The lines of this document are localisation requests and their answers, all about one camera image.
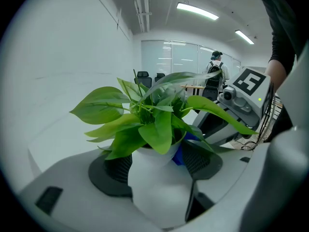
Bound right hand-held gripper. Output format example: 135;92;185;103
192;67;276;146

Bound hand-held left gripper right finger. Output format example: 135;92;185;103
181;139;224;222

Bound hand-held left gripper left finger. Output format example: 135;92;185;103
88;153;134;198

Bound green potted plant white pot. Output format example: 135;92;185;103
69;69;258;229

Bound person's right forearm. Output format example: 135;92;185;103
264;58;288;92

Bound wooden table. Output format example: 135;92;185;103
181;84;206;90

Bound frosted glass partition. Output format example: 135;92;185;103
141;40;242;82

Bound long ceiling light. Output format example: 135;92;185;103
176;2;220;21
235;29;255;45

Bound person's black shirt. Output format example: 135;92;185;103
256;0;309;76

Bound white ceiling pipes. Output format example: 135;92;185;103
129;0;153;33

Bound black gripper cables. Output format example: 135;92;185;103
235;81;277;151

